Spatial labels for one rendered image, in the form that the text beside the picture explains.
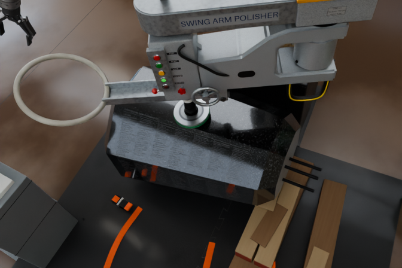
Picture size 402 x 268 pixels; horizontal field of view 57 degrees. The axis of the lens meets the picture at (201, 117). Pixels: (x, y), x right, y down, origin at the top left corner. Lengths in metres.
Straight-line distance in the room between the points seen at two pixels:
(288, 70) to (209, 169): 0.76
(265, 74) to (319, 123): 1.49
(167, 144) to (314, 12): 1.20
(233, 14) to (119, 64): 2.48
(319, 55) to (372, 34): 2.26
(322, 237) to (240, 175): 0.81
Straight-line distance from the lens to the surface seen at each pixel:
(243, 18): 1.55
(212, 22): 1.55
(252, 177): 2.15
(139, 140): 2.38
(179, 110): 2.20
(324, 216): 2.75
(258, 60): 1.74
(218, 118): 2.21
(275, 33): 1.66
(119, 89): 2.14
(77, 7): 4.80
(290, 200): 2.63
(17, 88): 2.14
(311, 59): 1.81
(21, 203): 2.53
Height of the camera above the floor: 2.67
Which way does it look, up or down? 55 degrees down
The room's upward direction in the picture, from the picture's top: 12 degrees counter-clockwise
